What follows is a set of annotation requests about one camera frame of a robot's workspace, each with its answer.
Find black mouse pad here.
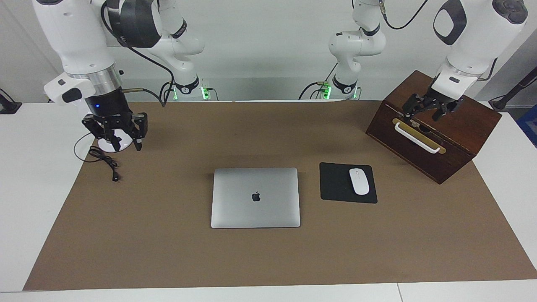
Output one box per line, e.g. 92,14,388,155
319,162,378,204

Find blue crate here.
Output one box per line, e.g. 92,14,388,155
516,105,537,148

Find black lamp power cable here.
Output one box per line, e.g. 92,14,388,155
74,132,121,182

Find black clamp stand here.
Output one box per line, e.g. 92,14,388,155
0,89,22,115

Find black tripod leg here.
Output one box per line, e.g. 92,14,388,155
489,66,537,112

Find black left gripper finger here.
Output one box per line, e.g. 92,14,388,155
402,94,425,120
432,101,459,122

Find black left arm base cable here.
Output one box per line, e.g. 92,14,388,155
299,63,338,100

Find dark wooden box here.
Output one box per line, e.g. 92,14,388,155
365,70,502,185

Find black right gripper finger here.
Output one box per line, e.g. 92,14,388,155
126,112,148,151
82,114,122,152

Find silver laptop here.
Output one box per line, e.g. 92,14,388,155
211,168,301,229

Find brown table mat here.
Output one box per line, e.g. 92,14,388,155
23,101,537,291

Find black right arm base cable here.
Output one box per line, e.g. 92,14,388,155
159,80,177,102

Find white computer mouse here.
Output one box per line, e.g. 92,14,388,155
349,168,370,196

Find black arm base cable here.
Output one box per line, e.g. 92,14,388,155
299,63,338,100
159,80,177,102

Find white box handle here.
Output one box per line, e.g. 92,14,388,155
394,122,442,154

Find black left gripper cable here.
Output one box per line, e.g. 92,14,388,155
379,0,429,31

